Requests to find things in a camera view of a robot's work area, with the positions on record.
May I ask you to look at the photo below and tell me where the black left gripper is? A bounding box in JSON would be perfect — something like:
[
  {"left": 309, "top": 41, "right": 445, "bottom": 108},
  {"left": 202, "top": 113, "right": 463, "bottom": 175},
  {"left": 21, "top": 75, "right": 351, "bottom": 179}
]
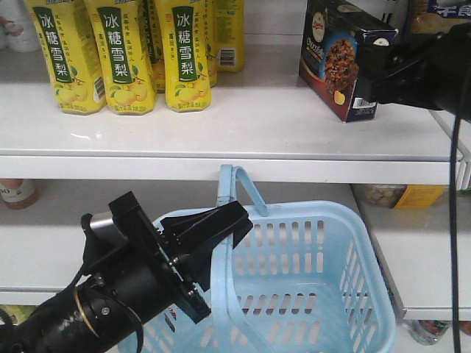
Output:
[{"left": 102, "top": 190, "right": 253, "bottom": 324}]

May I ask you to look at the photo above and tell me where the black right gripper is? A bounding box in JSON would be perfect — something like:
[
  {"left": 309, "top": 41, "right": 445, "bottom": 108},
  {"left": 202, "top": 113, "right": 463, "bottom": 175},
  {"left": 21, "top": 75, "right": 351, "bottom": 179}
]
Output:
[{"left": 355, "top": 32, "right": 446, "bottom": 109}]

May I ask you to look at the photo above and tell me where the blue Chocofello cookie box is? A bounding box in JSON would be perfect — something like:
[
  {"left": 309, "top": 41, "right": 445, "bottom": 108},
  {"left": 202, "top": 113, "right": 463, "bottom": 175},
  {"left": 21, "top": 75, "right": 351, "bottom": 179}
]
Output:
[{"left": 299, "top": 1, "right": 398, "bottom": 122}]

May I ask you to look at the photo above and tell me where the light blue plastic basket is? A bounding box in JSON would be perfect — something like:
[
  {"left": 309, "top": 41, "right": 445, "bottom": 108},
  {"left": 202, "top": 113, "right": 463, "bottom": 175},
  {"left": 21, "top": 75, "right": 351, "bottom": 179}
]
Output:
[{"left": 143, "top": 165, "right": 396, "bottom": 352}]

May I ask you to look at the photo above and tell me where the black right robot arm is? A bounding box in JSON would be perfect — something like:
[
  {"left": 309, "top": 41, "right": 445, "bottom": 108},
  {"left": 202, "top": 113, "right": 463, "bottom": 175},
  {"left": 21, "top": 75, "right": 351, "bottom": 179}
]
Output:
[{"left": 354, "top": 22, "right": 470, "bottom": 121}]

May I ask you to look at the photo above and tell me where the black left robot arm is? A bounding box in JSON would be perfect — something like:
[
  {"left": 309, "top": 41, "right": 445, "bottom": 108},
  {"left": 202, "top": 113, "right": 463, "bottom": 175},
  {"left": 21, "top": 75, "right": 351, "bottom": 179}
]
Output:
[{"left": 1, "top": 192, "right": 252, "bottom": 352}]

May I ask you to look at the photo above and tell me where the blue cracker bag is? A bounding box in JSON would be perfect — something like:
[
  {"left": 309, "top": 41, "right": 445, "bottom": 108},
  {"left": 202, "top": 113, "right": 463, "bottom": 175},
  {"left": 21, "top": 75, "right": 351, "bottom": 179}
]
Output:
[{"left": 403, "top": 0, "right": 470, "bottom": 38}]

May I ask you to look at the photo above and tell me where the white store shelving unit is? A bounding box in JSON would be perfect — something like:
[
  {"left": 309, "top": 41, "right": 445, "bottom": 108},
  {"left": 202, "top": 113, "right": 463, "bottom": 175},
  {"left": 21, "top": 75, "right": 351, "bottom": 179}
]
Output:
[{"left": 0, "top": 0, "right": 471, "bottom": 332}]

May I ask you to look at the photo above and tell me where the yellow-labelled snack tub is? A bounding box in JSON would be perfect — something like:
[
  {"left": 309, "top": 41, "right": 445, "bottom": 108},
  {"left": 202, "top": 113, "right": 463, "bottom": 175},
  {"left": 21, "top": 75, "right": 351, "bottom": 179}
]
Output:
[{"left": 352, "top": 184, "right": 448, "bottom": 210}]

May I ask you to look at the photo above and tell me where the yellow pear drink bottle rear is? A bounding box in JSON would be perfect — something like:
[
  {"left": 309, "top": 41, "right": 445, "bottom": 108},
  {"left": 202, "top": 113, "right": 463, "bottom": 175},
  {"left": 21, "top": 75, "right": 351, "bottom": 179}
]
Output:
[{"left": 209, "top": 0, "right": 246, "bottom": 73}]

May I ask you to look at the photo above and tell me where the yellow pear drink bottle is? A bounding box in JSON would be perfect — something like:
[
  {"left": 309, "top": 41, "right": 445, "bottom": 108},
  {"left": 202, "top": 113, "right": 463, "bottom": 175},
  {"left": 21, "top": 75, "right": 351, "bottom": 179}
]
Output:
[
  {"left": 25, "top": 1, "right": 106, "bottom": 115},
  {"left": 85, "top": 1, "right": 157, "bottom": 115},
  {"left": 209, "top": 0, "right": 246, "bottom": 73},
  {"left": 155, "top": 1, "right": 212, "bottom": 113}
]

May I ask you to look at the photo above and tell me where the orange-lidded jar lower shelf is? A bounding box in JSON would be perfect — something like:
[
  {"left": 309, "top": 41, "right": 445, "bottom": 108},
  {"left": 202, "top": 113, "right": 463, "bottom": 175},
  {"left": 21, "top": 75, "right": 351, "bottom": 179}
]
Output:
[{"left": 1, "top": 179, "right": 39, "bottom": 210}]

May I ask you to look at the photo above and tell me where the clear jar bottom shelf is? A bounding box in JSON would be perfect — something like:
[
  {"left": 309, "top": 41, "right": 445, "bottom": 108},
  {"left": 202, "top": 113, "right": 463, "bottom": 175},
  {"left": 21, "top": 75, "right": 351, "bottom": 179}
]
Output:
[{"left": 409, "top": 320, "right": 451, "bottom": 346}]

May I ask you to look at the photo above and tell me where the white yogurt bottle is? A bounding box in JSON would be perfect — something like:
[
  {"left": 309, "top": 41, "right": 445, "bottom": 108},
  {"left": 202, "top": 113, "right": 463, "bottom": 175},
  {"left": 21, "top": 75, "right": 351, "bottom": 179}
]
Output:
[{"left": 1, "top": 0, "right": 41, "bottom": 53}]

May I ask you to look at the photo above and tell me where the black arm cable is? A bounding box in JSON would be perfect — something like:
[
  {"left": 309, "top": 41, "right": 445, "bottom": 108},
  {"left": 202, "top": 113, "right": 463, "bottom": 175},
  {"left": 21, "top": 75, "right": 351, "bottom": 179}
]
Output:
[{"left": 447, "top": 110, "right": 463, "bottom": 353}]

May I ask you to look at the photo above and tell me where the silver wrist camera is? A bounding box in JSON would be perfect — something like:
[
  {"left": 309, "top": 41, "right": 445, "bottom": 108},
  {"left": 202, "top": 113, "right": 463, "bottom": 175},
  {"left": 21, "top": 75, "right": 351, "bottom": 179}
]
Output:
[{"left": 81, "top": 212, "right": 128, "bottom": 252}]

